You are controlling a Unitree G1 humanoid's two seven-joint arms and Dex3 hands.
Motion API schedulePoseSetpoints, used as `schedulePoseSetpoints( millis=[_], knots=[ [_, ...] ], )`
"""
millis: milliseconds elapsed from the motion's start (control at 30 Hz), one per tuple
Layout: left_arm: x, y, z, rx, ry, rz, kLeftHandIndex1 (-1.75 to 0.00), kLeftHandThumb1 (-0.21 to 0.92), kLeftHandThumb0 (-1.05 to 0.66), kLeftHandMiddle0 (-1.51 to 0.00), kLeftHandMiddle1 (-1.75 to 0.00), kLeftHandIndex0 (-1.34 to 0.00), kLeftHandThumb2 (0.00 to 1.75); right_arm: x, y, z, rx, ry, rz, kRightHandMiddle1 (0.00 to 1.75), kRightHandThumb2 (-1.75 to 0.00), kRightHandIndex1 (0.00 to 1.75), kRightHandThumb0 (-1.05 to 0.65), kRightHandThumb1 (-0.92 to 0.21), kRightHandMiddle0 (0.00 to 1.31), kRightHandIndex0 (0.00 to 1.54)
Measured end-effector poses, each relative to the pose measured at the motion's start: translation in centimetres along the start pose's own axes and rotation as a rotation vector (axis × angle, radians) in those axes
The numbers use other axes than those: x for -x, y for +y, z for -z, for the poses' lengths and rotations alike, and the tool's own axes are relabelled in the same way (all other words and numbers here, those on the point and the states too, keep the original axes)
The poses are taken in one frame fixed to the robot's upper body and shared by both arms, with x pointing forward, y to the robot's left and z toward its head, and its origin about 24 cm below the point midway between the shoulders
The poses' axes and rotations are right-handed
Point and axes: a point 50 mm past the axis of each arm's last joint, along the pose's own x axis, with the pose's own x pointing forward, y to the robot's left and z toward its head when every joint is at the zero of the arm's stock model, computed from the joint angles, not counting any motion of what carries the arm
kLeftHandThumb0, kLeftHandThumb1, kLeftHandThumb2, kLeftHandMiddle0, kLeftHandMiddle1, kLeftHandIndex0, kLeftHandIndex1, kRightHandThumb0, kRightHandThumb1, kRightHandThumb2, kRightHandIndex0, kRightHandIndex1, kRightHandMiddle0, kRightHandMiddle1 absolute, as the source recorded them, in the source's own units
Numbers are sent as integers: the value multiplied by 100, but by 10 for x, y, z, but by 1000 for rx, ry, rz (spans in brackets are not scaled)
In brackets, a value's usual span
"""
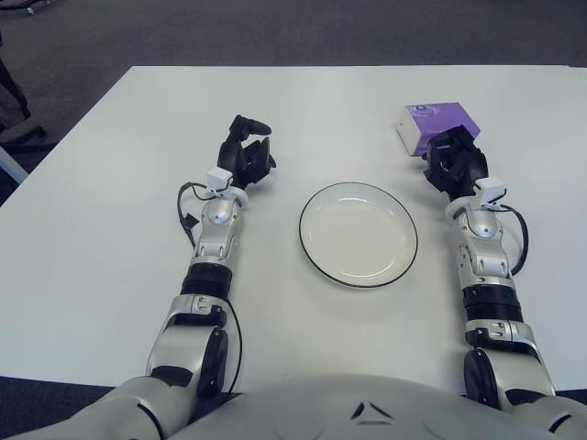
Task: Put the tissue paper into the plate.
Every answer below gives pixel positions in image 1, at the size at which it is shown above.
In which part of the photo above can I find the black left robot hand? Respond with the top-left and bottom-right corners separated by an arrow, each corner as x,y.
216,114 -> 278,190

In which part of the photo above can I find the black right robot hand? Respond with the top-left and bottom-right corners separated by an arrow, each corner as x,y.
421,124 -> 489,199

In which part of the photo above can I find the purple tissue paper pack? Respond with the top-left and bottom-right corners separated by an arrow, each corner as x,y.
395,103 -> 482,156

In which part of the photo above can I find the white plate with black rim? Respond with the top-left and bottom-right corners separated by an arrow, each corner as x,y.
298,181 -> 419,291

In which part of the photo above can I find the white left wrist sensor box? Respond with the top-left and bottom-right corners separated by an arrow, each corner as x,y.
205,168 -> 233,192

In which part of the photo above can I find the white wrist sensor box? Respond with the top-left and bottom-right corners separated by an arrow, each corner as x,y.
474,177 -> 509,203
205,168 -> 233,192

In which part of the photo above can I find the white right wrist sensor box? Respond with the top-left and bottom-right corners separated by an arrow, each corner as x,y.
474,177 -> 509,203

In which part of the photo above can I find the white table leg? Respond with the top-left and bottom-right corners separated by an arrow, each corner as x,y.
0,144 -> 29,184

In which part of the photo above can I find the grey robot torso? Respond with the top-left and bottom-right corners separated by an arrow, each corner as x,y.
169,373 -> 587,440

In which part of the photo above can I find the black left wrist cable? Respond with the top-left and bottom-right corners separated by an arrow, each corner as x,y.
177,181 -> 216,244

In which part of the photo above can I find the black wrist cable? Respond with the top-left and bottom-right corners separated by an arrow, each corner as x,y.
497,203 -> 529,276
177,181 -> 216,244

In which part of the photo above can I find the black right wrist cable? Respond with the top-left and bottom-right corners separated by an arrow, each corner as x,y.
497,203 -> 529,276

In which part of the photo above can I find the black left elbow cable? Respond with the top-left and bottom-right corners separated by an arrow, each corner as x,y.
224,297 -> 244,394

